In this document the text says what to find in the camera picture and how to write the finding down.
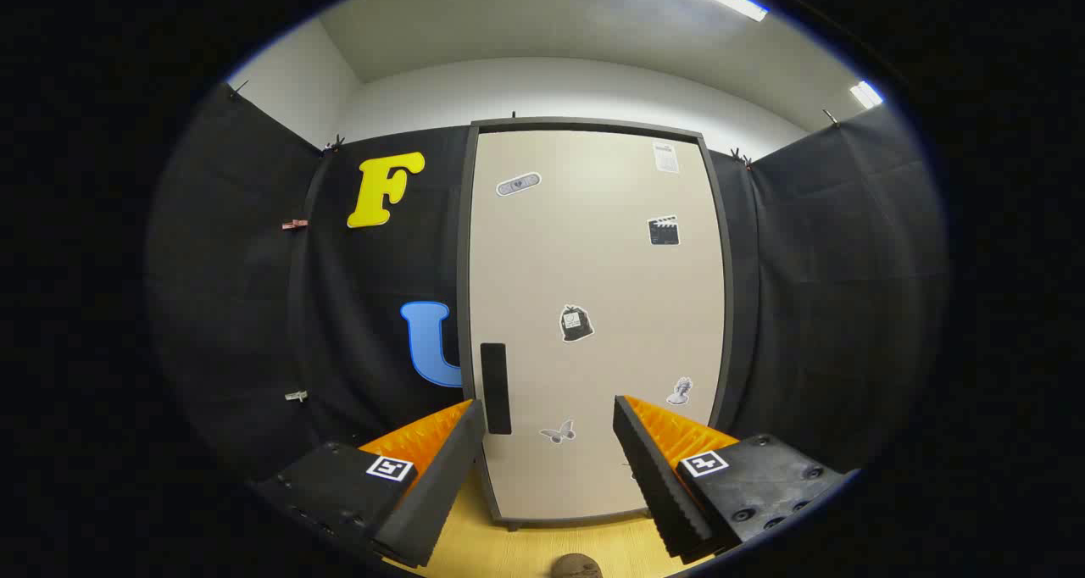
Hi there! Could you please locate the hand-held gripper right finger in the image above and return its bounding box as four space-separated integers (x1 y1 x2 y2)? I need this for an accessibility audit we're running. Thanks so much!
613 395 849 565

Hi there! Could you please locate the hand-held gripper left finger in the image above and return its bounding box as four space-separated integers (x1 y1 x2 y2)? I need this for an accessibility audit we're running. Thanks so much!
254 398 486 569

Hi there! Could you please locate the black door handle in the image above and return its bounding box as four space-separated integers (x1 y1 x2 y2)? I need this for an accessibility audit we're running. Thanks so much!
480 342 513 436

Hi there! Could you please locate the brown fuzzy shoe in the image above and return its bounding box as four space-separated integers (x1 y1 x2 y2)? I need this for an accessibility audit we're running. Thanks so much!
551 553 604 578

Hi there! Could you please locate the beige shoe cabinet door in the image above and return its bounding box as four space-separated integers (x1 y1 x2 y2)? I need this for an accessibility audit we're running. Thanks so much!
469 129 726 521

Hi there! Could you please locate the dark grey shoe cabinet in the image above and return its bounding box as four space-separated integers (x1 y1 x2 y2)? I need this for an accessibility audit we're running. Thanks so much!
456 117 737 532

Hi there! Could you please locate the black backdrop cloth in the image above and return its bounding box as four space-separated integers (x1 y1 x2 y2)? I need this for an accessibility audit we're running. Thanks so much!
144 82 949 486

